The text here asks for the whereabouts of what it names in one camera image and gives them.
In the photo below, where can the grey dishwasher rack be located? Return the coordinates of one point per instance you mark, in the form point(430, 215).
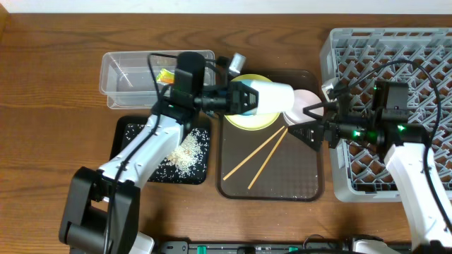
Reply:
point(350, 53)

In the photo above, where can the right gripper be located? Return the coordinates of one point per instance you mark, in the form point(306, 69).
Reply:
point(327, 125)

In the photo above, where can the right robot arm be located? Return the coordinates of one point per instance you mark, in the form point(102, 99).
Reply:
point(405, 150)

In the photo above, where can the clear plastic bin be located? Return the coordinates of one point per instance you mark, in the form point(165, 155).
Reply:
point(125, 77)

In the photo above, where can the light blue bowl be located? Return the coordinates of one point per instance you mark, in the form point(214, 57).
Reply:
point(254, 85)

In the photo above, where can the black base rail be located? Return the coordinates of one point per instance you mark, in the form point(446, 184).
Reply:
point(183, 247)

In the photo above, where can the green snack wrapper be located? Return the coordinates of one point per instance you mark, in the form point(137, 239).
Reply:
point(165, 77)

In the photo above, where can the black waste tray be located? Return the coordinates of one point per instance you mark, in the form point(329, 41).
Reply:
point(128, 127)

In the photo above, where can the pink bowl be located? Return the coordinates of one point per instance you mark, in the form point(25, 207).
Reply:
point(303, 98)

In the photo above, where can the rice pile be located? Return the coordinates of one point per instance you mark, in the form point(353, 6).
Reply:
point(187, 164)

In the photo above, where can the left wooden chopstick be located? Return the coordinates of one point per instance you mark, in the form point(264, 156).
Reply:
point(247, 158)

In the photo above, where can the dark brown serving tray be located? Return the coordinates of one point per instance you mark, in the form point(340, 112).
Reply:
point(294, 172)

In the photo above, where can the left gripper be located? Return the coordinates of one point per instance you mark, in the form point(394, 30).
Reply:
point(229, 99)

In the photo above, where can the right wooden chopstick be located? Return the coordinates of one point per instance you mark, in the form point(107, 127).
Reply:
point(267, 159)

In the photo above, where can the wooden chopstick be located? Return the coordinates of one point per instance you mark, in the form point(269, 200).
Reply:
point(247, 158)
point(267, 159)

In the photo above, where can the yellow plate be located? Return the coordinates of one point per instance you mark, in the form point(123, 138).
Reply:
point(252, 123)

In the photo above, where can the white cup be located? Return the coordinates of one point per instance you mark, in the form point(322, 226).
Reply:
point(272, 97)

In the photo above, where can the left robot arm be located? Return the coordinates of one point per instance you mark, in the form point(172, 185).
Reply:
point(102, 208)

